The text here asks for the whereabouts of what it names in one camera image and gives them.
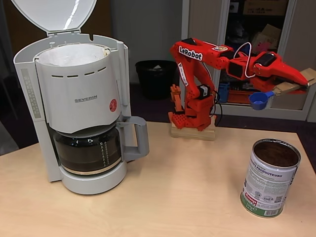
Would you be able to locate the beige metal storage cabinet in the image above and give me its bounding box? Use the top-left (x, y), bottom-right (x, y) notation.
top-left (181, 0), bottom-right (316, 121)

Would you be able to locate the white gripper wire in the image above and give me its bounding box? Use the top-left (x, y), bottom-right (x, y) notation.
top-left (234, 41), bottom-right (253, 79)

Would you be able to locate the white drip coffee maker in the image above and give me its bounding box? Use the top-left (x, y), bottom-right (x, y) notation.
top-left (9, 0), bottom-right (130, 196)

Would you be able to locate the small blue storage bin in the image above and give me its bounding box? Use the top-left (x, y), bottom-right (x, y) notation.
top-left (218, 82), bottom-right (231, 103)

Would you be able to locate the blue scoop with taped handle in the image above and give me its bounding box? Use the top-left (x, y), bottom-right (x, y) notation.
top-left (248, 68), bottom-right (316, 111)

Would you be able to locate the glass carafe grey handle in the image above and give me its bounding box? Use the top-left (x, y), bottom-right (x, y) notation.
top-left (52, 116), bottom-right (150, 176)

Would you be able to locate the large blue storage bin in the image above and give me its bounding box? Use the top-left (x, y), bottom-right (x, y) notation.
top-left (232, 40), bottom-right (249, 59)

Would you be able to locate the cardboard box pink mark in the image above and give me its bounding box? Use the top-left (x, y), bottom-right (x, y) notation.
top-left (248, 23), bottom-right (282, 60)

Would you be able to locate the black bag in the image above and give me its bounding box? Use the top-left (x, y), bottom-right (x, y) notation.
top-left (227, 19), bottom-right (250, 44)

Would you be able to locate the white green coffee can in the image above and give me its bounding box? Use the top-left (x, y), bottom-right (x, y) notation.
top-left (240, 138), bottom-right (302, 218)

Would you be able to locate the orange printed clamp part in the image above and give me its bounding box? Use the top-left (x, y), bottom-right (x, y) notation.
top-left (169, 83), bottom-right (185, 115)

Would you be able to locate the dark brown ground coffee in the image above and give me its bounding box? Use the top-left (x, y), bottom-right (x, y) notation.
top-left (254, 143), bottom-right (299, 166)

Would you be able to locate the black trash bin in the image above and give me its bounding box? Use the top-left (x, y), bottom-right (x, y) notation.
top-left (135, 60), bottom-right (178, 101)

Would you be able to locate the white paper coffee filter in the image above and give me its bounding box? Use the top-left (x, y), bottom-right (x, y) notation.
top-left (39, 43), bottom-right (111, 67)

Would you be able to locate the wooden base block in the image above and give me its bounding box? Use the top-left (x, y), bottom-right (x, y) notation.
top-left (171, 120), bottom-right (216, 142)

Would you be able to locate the brown cardboard box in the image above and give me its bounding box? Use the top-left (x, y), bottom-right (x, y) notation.
top-left (243, 0), bottom-right (288, 16)

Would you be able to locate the black power cable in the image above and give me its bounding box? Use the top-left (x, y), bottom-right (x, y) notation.
top-left (213, 91), bottom-right (224, 125)

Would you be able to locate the orange plastic crate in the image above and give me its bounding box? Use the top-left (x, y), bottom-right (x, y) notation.
top-left (227, 89), bottom-right (269, 104)

